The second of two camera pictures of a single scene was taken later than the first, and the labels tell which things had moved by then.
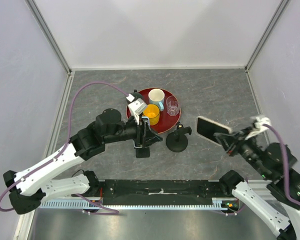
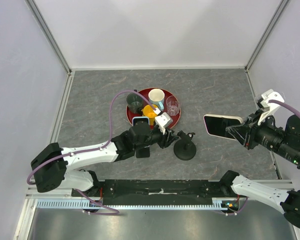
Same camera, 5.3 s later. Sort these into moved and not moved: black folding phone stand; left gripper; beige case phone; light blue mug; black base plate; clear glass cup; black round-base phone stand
Moved: black round-base phone stand; left gripper; beige case phone
Not moved: light blue mug; black base plate; black folding phone stand; clear glass cup
